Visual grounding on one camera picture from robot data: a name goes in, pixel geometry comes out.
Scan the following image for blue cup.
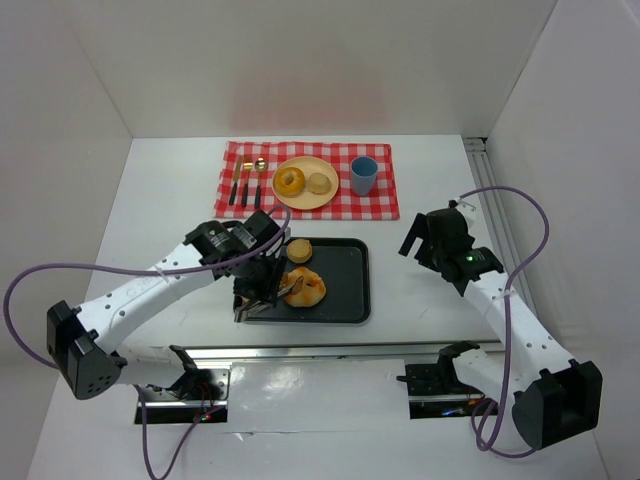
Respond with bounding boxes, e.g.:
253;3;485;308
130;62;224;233
350;156;378;196

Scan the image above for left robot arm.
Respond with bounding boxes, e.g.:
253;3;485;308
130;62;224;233
47;210;291;400

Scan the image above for orange glazed donut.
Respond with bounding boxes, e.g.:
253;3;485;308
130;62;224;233
273;167;306;197

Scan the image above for aluminium rail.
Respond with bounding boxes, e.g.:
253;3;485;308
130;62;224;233
462;135;536;301

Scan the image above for gold knife black handle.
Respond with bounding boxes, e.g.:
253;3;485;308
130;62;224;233
228;156;243;206

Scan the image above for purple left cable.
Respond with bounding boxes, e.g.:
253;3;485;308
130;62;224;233
2;204;292;479

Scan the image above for gold spoon black handle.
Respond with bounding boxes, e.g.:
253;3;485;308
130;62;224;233
254;157;268;209

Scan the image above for purple cable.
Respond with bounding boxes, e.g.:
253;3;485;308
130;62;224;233
2;204;292;479
459;185;551;459

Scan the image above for black baking tray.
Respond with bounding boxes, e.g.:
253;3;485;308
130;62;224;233
233;237;371;325

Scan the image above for tan muffin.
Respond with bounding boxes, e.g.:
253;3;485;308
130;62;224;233
306;172;332;195

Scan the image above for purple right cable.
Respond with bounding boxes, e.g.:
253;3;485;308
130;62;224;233
459;185;551;459

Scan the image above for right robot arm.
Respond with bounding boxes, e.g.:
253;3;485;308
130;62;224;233
399;203;603;451

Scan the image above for orange striped bread roll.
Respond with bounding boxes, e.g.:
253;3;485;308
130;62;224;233
281;267;326;308

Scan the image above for gold fork black handle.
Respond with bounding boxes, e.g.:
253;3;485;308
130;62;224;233
241;156;253;208

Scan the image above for yellow plate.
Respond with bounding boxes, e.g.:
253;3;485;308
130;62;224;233
271;156;340;211

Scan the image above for metal tongs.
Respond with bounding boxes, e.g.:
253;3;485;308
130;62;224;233
233;277;304;323

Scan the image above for tan round bun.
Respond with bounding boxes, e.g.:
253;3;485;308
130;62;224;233
286;238;313;264

